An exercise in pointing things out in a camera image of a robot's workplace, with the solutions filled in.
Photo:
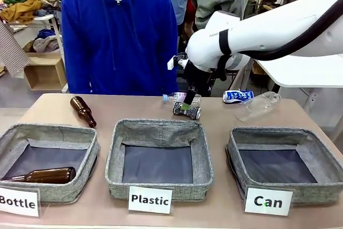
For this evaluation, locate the person in blue hoodie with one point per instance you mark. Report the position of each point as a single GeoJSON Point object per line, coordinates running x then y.
{"type": "Point", "coordinates": [118, 41]}

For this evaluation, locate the large clear plastic bottle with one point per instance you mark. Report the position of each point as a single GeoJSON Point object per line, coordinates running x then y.
{"type": "Point", "coordinates": [258, 107]}

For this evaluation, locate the checked brown cloth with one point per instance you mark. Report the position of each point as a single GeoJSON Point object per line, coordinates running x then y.
{"type": "Point", "coordinates": [12, 49]}

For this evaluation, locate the brown glass bottle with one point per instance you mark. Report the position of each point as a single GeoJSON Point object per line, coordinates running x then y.
{"type": "Point", "coordinates": [81, 109]}
{"type": "Point", "coordinates": [48, 176]}

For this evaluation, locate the crushed black can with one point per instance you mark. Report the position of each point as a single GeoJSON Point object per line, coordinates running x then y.
{"type": "Point", "coordinates": [193, 112]}

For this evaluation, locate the white metal rack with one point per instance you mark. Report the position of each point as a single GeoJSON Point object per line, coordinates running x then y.
{"type": "Point", "coordinates": [53, 30]}

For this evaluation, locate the grey fabric basket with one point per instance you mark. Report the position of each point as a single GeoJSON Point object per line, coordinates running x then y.
{"type": "Point", "coordinates": [158, 154]}
{"type": "Point", "coordinates": [45, 159]}
{"type": "Point", "coordinates": [281, 159]}

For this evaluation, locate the white side table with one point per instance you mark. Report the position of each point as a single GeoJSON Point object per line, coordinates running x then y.
{"type": "Point", "coordinates": [300, 72]}

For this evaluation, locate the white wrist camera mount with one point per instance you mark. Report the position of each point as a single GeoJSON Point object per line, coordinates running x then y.
{"type": "Point", "coordinates": [177, 61]}

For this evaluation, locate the white Can label sign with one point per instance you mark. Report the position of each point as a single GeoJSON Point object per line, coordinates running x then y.
{"type": "Point", "coordinates": [268, 201]}

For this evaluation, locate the white Bottle label sign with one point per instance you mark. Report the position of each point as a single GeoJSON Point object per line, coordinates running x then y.
{"type": "Point", "coordinates": [18, 202]}

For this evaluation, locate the crushed blue can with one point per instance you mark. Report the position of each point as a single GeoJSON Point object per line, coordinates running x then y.
{"type": "Point", "coordinates": [238, 96]}

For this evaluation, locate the small labelled clear plastic bottle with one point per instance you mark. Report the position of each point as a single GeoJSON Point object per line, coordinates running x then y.
{"type": "Point", "coordinates": [174, 97]}

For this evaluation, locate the white Plastic label sign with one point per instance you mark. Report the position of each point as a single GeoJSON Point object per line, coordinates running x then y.
{"type": "Point", "coordinates": [150, 199]}

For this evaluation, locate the pile of colourful clothes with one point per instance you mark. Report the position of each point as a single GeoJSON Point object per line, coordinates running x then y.
{"type": "Point", "coordinates": [24, 5]}

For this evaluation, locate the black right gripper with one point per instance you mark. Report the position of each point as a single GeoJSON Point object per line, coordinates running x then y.
{"type": "Point", "coordinates": [199, 78]}

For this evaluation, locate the light wooden box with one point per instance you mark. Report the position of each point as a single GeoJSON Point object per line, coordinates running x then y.
{"type": "Point", "coordinates": [44, 72]}

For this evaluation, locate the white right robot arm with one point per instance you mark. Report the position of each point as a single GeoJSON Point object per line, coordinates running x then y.
{"type": "Point", "coordinates": [257, 38]}

